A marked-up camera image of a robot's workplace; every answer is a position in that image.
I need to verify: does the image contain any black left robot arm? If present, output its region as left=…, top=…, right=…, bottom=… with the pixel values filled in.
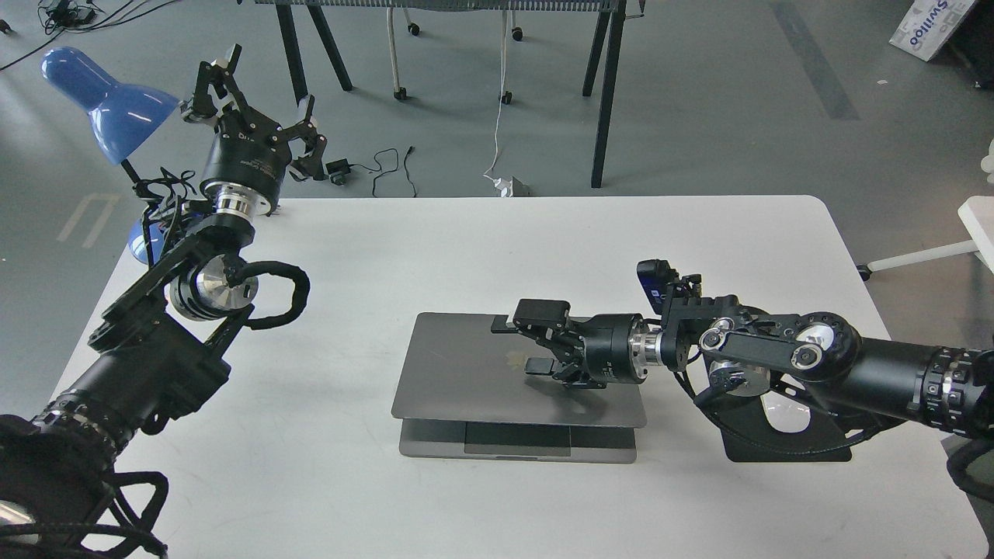
left=2, top=45, right=326, bottom=558

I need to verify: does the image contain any black power adapter with cable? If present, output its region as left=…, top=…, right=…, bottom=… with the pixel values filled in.
left=324, top=145, right=419, bottom=199

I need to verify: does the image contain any blue desk lamp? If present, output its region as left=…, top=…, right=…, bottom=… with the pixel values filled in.
left=40, top=47, right=181, bottom=266

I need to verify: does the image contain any black cable bundle on floor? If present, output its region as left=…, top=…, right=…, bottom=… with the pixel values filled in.
left=0, top=0, right=179, bottom=74

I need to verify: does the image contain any grey laptop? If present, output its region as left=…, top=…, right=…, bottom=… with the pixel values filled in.
left=391, top=312, right=647, bottom=464

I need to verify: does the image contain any white computer mouse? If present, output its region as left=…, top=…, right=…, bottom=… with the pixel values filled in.
left=761, top=392, right=811, bottom=434

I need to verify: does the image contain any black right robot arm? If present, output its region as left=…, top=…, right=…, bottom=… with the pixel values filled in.
left=491, top=259, right=992, bottom=500

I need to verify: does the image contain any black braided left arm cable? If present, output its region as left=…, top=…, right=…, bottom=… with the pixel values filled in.
left=222, top=261, right=311, bottom=330

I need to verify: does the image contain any white rolling chair base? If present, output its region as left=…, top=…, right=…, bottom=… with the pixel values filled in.
left=386, top=1, right=524, bottom=106

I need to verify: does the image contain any white charging cable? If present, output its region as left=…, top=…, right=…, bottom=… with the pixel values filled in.
left=483, top=9, right=533, bottom=198

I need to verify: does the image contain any white furniture piece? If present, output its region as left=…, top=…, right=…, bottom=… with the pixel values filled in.
left=856, top=196, right=993, bottom=282

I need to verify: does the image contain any black metal table frame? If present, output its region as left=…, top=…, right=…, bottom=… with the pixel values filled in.
left=255, top=0, right=648, bottom=190

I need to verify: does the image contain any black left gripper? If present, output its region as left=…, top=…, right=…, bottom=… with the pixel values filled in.
left=180, top=43, right=328, bottom=215

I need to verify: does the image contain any black mouse pad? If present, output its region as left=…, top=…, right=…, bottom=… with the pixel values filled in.
left=710, top=396, right=852, bottom=463

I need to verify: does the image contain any white cardboard box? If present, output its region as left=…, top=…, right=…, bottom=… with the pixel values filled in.
left=888, top=1, right=978, bottom=61

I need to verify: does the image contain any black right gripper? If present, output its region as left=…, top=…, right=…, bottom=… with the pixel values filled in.
left=491, top=300, right=648, bottom=389

